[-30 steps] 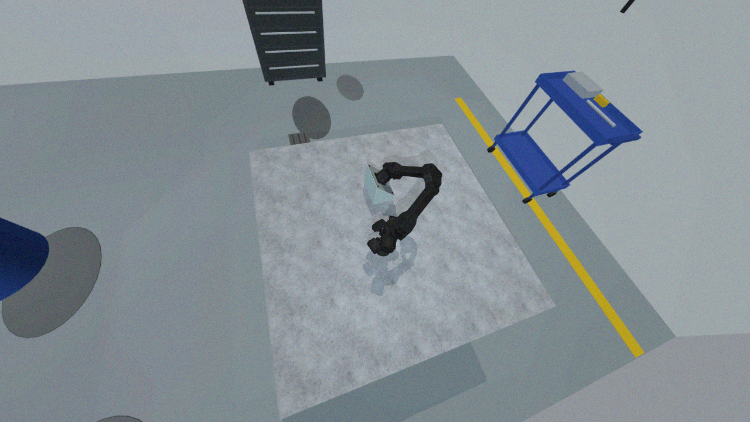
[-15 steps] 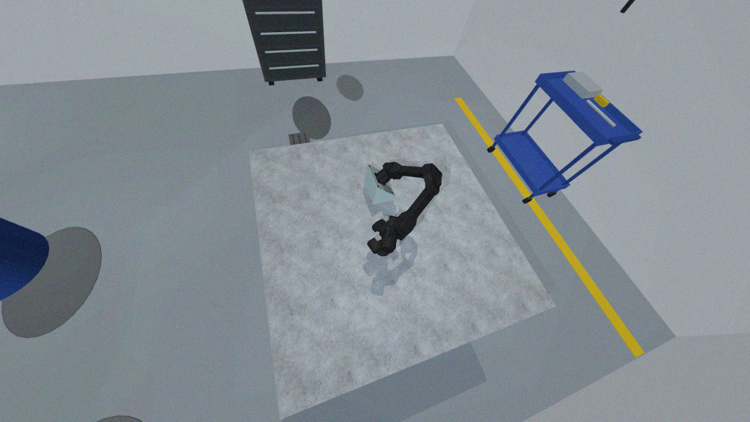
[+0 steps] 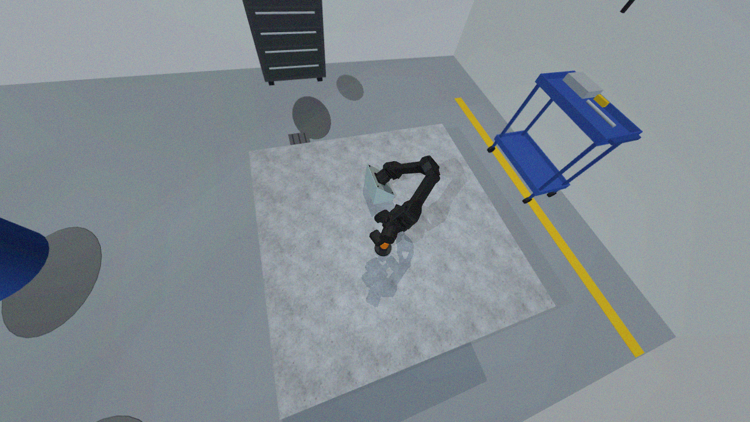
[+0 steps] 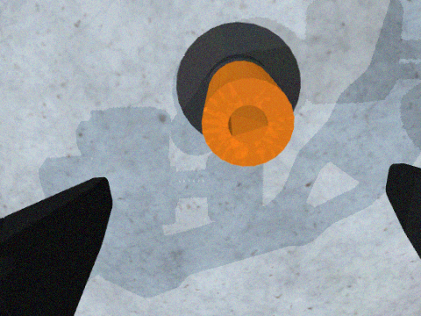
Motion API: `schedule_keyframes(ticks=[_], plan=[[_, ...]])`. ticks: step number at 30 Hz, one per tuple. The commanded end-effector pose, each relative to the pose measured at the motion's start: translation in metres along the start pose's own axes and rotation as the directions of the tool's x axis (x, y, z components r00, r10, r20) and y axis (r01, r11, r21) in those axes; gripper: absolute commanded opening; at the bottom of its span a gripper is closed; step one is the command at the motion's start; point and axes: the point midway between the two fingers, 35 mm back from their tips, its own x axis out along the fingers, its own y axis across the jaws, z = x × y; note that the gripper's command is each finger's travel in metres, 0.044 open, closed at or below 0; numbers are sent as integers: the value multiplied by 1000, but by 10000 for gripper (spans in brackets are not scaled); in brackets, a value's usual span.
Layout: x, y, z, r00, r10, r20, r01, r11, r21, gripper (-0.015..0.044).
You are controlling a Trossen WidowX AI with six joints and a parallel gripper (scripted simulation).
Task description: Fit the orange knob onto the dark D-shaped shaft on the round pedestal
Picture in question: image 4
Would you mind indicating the grey round pedestal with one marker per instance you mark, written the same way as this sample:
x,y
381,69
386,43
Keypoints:
x,y
227,43

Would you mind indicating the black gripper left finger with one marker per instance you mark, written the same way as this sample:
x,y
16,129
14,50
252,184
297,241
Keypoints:
x,y
47,250

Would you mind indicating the orange knob with d-shaped hole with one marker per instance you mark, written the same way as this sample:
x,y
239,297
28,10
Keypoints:
x,y
247,119

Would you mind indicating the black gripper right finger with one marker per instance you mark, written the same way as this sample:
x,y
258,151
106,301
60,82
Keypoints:
x,y
403,188

